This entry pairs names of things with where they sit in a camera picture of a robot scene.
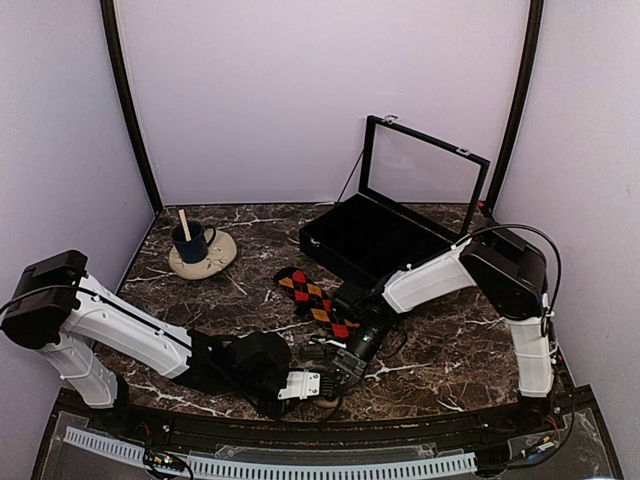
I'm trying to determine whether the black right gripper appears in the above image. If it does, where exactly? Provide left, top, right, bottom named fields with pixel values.
left=327, top=320, right=394, bottom=401

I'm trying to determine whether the black glass-lid display box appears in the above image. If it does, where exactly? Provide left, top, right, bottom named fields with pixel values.
left=299, top=115, right=490, bottom=288

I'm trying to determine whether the beige ceramic saucer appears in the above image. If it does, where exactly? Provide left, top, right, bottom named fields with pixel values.
left=168, top=229, right=237, bottom=281

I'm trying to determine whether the black argyle sock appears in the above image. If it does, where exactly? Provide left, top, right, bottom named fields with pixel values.
left=273, top=267, right=360, bottom=348

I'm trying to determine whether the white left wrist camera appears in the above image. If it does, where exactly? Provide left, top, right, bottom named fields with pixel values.
left=277, top=370, right=321, bottom=400

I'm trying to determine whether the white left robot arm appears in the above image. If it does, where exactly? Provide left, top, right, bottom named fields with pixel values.
left=1, top=250, right=321, bottom=436

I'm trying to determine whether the wooden stir stick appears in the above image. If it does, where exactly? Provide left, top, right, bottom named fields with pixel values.
left=178, top=209, right=192, bottom=242

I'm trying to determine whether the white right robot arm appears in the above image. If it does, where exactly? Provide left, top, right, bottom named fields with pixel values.
left=332, top=224, right=560, bottom=434

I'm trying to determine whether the dark blue mug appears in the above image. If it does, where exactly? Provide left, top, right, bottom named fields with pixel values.
left=171, top=221, right=216, bottom=264

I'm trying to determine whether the white slotted cable duct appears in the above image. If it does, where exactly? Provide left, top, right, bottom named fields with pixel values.
left=63, top=427, right=477, bottom=479

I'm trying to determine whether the tan brown sock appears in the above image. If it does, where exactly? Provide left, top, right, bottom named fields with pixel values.
left=311, top=394, right=344, bottom=409

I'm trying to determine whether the black table edge rail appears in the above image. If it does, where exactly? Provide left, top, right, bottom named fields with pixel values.
left=89, top=384, right=571, bottom=451

